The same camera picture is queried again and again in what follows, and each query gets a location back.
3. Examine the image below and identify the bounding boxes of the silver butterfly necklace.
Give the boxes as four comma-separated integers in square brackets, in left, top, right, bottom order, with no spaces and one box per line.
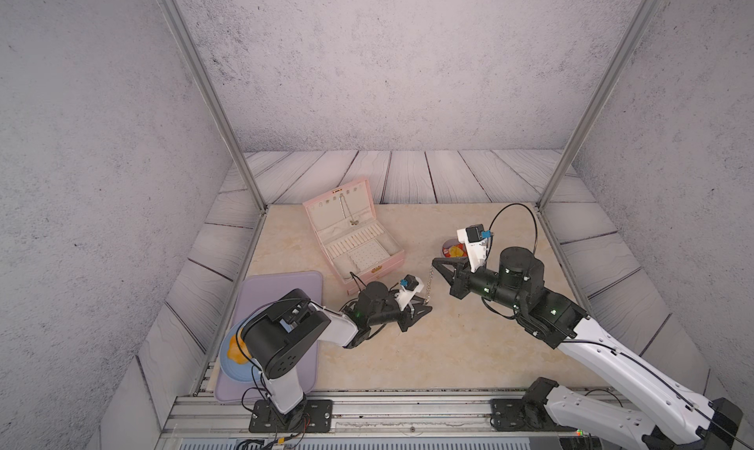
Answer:
[339,194,361,227]

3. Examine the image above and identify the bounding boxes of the aluminium frame post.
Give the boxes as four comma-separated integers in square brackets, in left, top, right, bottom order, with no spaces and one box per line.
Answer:
[157,0,268,212]
[536,0,663,212]

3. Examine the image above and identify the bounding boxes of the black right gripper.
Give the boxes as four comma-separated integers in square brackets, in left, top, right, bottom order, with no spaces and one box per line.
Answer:
[432,256,527,316]

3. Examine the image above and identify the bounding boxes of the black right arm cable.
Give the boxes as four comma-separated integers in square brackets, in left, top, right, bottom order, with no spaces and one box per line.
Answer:
[486,201,540,257]

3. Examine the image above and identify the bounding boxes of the blue plate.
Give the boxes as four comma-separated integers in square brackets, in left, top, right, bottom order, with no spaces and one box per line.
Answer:
[219,322,260,383]

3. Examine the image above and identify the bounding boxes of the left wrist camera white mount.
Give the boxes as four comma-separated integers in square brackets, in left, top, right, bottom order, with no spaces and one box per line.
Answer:
[394,274,424,311]

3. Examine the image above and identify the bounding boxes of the yellow bread bun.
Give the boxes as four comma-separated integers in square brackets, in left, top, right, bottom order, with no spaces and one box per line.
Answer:
[226,333,251,366]

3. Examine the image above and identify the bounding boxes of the pink jewelry box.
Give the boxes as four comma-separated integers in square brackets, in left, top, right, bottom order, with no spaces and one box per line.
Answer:
[304,177,406,295]

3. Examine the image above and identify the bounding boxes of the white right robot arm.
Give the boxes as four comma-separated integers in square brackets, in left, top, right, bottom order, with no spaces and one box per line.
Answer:
[432,247,743,449]

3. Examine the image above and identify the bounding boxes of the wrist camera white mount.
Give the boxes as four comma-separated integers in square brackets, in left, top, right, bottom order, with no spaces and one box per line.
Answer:
[394,274,424,311]
[457,224,493,273]

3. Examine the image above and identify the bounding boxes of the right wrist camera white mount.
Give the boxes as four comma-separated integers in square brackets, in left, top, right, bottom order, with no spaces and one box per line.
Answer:
[457,224,493,273]

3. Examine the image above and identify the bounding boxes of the aluminium frame post left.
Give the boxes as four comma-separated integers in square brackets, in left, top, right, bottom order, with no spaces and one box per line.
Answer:
[157,0,268,212]

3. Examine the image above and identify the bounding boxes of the aluminium frame post right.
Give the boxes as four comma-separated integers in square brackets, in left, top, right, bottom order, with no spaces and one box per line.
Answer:
[536,0,663,212]

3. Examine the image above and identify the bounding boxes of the red yellow snack packet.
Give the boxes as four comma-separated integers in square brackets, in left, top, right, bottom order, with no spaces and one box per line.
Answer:
[444,244,467,258]

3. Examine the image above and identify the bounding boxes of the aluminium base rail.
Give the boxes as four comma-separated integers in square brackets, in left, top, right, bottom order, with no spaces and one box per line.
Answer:
[154,360,649,450]

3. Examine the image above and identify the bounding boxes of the grey ceramic bowl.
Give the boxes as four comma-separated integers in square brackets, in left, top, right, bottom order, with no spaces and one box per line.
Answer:
[442,239,467,259]

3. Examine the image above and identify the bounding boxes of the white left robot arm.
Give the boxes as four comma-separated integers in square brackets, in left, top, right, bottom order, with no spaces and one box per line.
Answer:
[235,275,432,418]

